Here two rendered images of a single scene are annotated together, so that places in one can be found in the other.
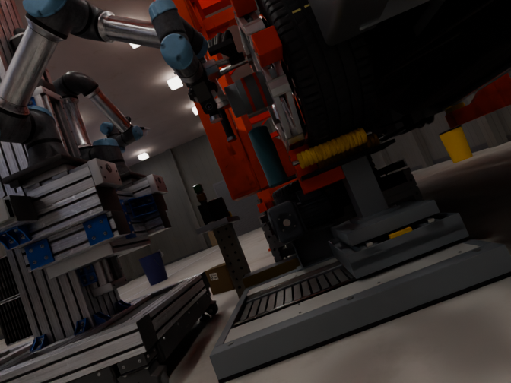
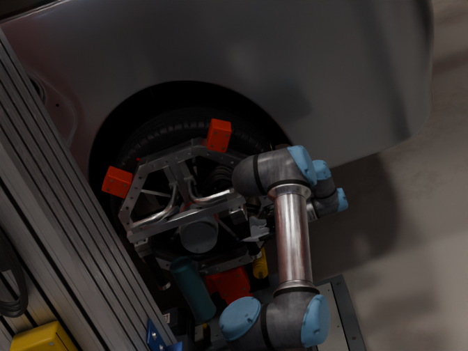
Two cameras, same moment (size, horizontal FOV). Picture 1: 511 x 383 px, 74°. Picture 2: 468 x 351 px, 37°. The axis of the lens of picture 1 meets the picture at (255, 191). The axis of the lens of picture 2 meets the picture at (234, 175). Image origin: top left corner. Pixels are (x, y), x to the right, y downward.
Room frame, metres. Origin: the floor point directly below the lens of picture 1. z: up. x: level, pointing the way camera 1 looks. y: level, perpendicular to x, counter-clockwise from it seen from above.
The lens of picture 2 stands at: (0.96, 2.02, 2.14)
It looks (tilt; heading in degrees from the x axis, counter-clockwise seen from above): 28 degrees down; 275
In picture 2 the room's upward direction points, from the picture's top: 24 degrees counter-clockwise
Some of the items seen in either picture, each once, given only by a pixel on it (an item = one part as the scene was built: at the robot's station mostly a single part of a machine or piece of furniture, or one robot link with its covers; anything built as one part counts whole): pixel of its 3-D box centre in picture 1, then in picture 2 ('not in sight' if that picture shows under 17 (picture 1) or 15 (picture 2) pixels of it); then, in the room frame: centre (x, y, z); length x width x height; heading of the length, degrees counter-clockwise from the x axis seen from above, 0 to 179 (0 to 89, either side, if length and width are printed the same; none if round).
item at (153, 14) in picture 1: (170, 26); (315, 180); (0.88, 0.05, 0.95); 0.11 x 0.08 x 0.11; 162
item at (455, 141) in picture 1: (455, 144); not in sight; (6.67, -3.98, 0.32); 0.42 x 0.40 x 0.64; 87
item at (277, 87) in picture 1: (270, 85); (198, 211); (1.32, -0.21, 0.85); 0.54 x 0.07 x 0.54; 176
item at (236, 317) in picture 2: (36, 128); (248, 329); (1.19, 0.65, 0.98); 0.13 x 0.12 x 0.14; 162
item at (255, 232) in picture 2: not in sight; (255, 232); (1.13, 0.06, 0.86); 0.09 x 0.03 x 0.06; 5
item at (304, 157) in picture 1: (331, 148); (258, 254); (1.19, -0.30, 0.51); 0.29 x 0.06 x 0.06; 86
